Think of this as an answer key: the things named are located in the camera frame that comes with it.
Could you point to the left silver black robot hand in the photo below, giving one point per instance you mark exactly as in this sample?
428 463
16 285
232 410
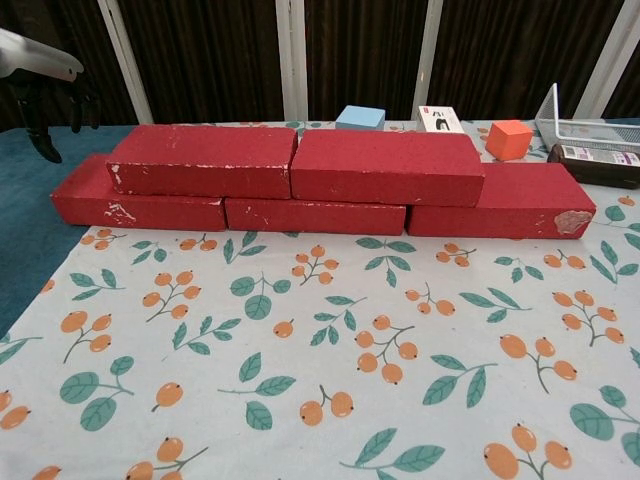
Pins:
40 57

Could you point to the red brick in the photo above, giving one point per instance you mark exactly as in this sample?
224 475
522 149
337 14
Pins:
150 215
210 155
525 190
310 217
385 165

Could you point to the teal table cover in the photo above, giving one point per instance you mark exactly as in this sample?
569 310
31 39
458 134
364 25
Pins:
30 250

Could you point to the light blue cube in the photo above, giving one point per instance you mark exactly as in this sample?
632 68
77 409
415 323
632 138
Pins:
360 119

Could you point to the white product box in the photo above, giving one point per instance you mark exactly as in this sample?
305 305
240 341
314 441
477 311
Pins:
440 120

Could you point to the floral berry print tablecloth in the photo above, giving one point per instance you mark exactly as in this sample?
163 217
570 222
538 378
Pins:
350 325

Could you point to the orange cube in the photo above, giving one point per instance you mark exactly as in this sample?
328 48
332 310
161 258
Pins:
510 142

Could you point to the brown bottle with label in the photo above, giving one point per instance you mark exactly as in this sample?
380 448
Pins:
595 162

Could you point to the white partition frame post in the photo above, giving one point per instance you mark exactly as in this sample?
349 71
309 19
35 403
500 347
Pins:
430 55
291 60
126 60
612 75

